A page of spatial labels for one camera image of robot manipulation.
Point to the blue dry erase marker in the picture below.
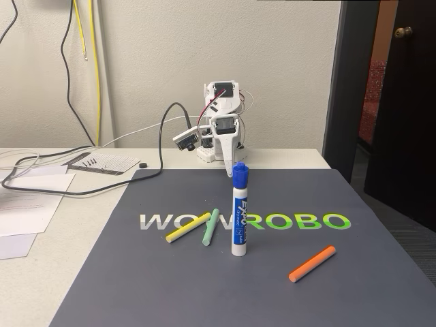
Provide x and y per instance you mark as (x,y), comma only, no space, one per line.
(240,211)

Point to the green chalk stick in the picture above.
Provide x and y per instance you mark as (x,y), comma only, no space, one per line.
(210,229)

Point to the yellow chalk stick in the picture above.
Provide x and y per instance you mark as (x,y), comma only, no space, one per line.
(187,228)

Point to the small black round cap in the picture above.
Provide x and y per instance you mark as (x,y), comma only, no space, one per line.
(143,165)

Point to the ruled screw card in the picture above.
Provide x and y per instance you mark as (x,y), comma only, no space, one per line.
(112,163)

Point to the orange chalk stick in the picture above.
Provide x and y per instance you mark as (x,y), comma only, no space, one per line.
(311,264)

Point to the grey printed work mat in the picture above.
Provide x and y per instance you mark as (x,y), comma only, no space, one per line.
(170,289)

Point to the dark wooden door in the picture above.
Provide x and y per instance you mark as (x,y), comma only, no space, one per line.
(408,119)

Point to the white paper sheet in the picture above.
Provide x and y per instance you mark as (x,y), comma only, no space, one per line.
(41,184)
(13,247)

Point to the brass door knob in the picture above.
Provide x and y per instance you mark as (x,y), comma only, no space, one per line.
(403,32)

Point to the paper sheet with red text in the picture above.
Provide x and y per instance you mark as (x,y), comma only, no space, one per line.
(20,221)

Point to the white gripper camera board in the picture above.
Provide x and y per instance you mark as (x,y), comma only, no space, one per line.
(185,138)

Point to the dark door frame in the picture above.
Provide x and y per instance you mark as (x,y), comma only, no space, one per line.
(344,85)

